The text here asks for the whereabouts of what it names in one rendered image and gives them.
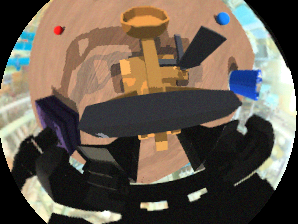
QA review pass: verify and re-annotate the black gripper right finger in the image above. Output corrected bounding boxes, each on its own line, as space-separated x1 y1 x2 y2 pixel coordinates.
177 119 239 172

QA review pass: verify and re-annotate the blue ball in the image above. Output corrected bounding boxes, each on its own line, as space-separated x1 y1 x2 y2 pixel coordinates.
217 12 230 26

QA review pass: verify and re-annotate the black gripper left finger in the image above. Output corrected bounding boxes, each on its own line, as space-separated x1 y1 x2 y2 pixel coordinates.
74 136 141 184

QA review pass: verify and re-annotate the red ball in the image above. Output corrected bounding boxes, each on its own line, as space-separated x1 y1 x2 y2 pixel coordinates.
53 26 63 35

